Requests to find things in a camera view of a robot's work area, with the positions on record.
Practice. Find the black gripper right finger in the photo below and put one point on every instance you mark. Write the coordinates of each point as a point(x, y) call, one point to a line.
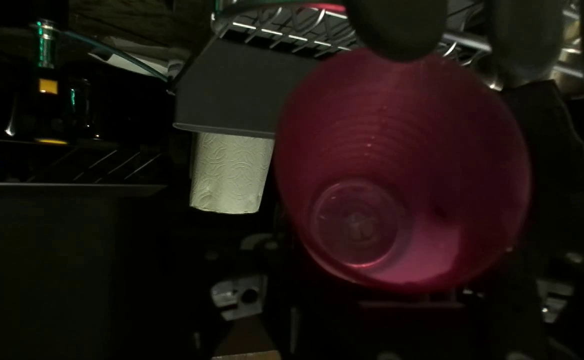
point(538, 313)

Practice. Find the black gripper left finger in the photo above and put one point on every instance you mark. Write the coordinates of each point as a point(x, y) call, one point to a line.
point(242, 296)

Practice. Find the pink plastic cup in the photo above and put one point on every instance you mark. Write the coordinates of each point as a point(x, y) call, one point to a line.
point(405, 173)

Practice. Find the white paper towel roll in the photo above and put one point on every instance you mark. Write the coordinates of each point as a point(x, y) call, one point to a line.
point(228, 173)

